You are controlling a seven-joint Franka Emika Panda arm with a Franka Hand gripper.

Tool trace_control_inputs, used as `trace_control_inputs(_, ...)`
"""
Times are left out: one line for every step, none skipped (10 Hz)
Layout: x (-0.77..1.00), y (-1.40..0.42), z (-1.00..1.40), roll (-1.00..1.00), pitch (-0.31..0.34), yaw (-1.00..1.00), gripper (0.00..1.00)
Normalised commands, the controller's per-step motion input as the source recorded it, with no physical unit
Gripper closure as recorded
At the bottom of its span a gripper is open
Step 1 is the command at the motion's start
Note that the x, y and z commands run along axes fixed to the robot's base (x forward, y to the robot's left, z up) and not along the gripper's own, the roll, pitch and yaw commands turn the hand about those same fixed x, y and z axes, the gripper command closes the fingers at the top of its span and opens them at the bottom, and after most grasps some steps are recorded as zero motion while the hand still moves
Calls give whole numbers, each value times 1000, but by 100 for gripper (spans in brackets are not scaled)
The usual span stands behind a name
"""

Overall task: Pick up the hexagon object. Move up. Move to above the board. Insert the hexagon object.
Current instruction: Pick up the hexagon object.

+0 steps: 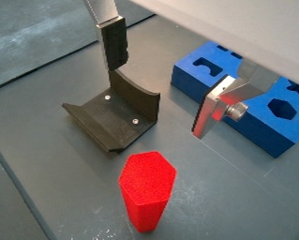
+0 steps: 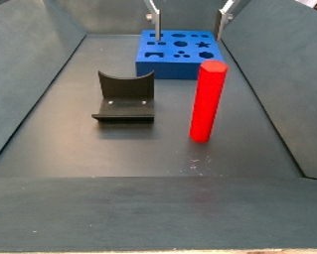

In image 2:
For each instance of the blue shape-sorting board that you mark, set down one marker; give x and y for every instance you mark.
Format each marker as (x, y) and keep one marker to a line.
(175, 56)

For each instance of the red hexagonal peg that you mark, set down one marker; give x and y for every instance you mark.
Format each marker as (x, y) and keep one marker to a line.
(207, 95)

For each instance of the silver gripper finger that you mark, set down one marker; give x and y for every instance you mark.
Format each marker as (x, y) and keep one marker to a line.
(223, 16)
(152, 16)

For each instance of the black curved holder stand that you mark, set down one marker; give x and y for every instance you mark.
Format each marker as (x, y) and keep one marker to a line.
(127, 98)

